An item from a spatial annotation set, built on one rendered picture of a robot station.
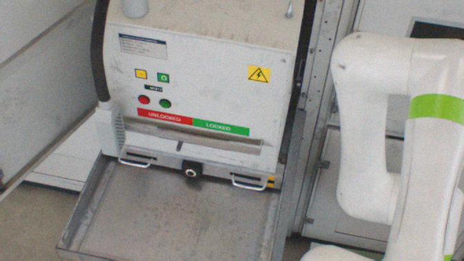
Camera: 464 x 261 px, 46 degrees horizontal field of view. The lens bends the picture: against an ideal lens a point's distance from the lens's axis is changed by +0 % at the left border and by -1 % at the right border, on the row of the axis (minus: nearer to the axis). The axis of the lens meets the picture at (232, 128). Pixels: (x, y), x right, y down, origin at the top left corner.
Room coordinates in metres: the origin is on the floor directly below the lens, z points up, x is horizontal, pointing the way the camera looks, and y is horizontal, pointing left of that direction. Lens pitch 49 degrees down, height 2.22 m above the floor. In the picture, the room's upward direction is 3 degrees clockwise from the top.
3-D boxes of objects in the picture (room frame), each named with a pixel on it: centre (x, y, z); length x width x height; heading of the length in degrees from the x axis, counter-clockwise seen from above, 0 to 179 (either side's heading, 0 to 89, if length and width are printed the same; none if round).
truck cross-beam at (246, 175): (1.02, 0.11, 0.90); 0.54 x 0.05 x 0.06; 80
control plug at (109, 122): (0.97, 0.33, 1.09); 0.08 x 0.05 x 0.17; 170
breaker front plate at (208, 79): (1.00, 0.11, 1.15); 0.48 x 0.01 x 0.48; 80
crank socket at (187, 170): (0.98, 0.12, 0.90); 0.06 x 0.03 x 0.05; 80
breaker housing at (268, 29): (1.25, 0.07, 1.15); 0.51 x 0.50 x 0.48; 170
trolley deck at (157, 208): (1.01, 0.11, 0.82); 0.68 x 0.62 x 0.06; 170
